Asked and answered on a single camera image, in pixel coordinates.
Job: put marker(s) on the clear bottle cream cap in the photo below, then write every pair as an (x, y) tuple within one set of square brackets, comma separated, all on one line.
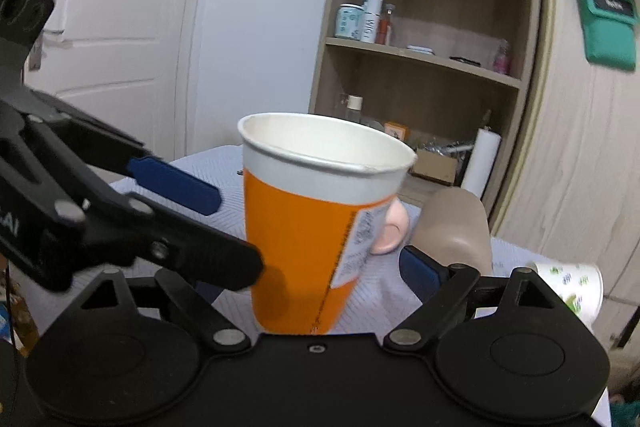
[(353, 109)]

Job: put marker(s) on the white quilted table cloth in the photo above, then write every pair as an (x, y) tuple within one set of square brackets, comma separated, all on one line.
[(205, 164)]

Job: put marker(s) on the small black flat item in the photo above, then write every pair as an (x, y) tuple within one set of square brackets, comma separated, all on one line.
[(465, 61)]

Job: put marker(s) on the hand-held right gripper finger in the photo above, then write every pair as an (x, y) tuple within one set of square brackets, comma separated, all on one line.
[(421, 273)]

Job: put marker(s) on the light wooden wardrobe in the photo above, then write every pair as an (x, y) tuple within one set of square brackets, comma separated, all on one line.
[(575, 167)]

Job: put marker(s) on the pink bottle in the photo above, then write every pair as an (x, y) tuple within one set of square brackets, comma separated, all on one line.
[(501, 61)]

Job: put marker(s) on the cardboard box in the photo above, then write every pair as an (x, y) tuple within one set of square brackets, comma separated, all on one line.
[(436, 166)]

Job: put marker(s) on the red bottle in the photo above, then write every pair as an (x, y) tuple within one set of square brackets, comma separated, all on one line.
[(385, 29)]

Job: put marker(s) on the white paper roll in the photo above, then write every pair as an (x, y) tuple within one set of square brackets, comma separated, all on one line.
[(480, 164)]

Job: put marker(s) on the flat round tin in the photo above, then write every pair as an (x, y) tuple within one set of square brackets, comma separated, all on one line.
[(420, 49)]

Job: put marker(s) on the white pump bottle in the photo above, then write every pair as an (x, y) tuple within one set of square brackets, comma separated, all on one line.
[(371, 19)]

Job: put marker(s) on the wooden shelf unit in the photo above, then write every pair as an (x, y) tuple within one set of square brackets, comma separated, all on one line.
[(450, 7)]

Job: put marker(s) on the pink mug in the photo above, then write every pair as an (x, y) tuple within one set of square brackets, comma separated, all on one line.
[(395, 227)]

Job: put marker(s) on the orange paper cup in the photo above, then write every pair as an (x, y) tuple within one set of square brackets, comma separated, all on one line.
[(295, 232)]

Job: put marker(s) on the white door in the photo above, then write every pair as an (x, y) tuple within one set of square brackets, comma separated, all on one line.
[(125, 32)]

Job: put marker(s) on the shiny crumpled wrapper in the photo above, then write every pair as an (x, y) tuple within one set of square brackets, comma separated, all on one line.
[(442, 145)]

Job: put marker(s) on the beige padded chair back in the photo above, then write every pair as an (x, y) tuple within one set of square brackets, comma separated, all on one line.
[(452, 227)]

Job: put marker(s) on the teal hanging bag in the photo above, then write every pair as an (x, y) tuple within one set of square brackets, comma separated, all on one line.
[(607, 34)]

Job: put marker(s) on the white printed paper cup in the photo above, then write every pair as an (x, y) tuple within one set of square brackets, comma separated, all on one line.
[(575, 287)]

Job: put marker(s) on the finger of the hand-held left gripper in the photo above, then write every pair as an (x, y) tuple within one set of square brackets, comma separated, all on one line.
[(200, 252), (170, 187)]

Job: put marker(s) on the teal and white jar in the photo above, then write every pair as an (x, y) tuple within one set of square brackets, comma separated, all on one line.
[(349, 23)]

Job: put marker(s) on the small orange box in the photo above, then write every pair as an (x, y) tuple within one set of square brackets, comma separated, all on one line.
[(396, 131)]

